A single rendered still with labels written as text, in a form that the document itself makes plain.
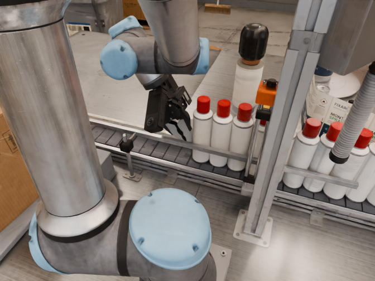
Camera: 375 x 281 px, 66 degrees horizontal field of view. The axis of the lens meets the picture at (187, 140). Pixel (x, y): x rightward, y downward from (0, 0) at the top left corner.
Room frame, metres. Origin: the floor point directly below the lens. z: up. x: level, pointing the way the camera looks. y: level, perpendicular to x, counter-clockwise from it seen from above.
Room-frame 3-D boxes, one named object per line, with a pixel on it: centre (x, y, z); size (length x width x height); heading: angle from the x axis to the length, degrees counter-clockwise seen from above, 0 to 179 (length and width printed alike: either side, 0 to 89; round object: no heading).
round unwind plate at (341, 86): (1.06, -0.54, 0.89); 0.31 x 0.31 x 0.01
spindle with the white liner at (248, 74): (0.84, -0.20, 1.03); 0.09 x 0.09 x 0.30
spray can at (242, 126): (0.57, -0.14, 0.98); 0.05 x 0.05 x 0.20
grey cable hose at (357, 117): (0.40, -0.30, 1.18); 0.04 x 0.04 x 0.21
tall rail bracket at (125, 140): (0.59, 0.16, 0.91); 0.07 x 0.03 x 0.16; 160
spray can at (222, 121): (0.58, -0.09, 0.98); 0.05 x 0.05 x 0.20
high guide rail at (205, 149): (0.61, 0.11, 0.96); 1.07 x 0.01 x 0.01; 70
